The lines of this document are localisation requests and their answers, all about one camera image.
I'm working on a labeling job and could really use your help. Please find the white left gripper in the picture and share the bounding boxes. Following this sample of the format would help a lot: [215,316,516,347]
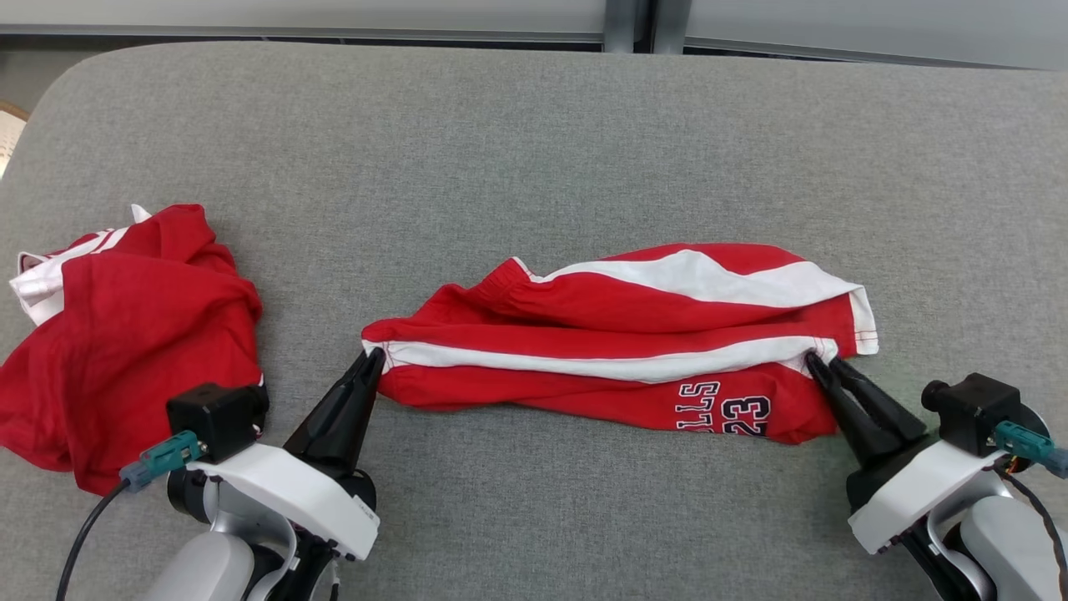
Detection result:
[188,346,387,562]

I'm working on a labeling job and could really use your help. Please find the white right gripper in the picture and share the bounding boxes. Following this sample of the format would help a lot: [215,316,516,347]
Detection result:
[805,351,1007,556]

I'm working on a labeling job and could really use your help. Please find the red Bulls basketball jersey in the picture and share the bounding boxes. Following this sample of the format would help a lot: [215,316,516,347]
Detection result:
[0,203,265,497]

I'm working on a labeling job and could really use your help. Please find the red shorts with white stripes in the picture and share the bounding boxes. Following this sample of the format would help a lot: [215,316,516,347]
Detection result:
[361,243,879,446]

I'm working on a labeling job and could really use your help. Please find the white perforated basket brown rim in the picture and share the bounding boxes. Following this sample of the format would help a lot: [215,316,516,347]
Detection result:
[0,100,31,180]

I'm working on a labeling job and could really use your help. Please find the teal right camera connector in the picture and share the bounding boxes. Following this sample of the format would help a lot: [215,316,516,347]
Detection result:
[991,421,1068,480]

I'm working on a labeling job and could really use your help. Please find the teal camera connector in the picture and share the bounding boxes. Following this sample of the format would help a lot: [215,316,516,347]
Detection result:
[119,431,208,492]
[991,421,1068,480]

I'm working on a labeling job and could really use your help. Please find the teal left camera connector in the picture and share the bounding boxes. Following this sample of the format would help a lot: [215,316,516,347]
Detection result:
[119,431,208,492]

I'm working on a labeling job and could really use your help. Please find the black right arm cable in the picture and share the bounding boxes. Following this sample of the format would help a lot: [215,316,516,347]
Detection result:
[997,467,1068,601]

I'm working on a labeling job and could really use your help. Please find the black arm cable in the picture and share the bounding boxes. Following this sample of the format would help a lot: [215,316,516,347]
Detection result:
[997,467,1068,601]
[54,480,134,601]

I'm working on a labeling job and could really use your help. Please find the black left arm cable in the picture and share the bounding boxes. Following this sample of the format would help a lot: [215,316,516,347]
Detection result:
[54,480,134,601]

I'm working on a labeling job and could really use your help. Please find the grey wall base rail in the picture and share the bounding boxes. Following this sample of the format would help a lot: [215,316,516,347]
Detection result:
[0,23,1068,72]

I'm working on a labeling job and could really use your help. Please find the grey partition post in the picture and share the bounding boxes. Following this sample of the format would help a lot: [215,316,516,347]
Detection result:
[602,0,652,53]
[652,0,693,56]

